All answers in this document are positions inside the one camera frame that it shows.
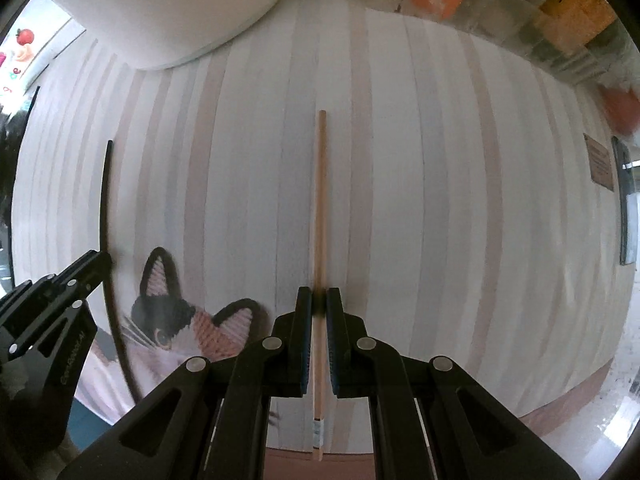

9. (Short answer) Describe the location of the light wooden chopstick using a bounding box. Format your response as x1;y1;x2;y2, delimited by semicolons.
312;110;329;462

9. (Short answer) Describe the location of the fruit picture sticker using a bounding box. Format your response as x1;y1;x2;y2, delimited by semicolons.
1;28;35;94

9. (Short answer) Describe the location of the clear plastic storage box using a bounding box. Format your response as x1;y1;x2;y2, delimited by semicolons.
367;0;639;92

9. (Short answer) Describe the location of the white utensil holder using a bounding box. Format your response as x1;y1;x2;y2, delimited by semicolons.
52;0;278;70

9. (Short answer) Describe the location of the striped cat placemat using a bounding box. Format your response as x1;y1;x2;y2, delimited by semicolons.
8;0;634;456

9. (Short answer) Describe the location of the brown label tag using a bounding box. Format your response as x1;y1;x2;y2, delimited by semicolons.
584;134;614;191

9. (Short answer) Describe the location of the dark curved black chopstick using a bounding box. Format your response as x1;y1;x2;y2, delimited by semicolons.
98;138;147;404

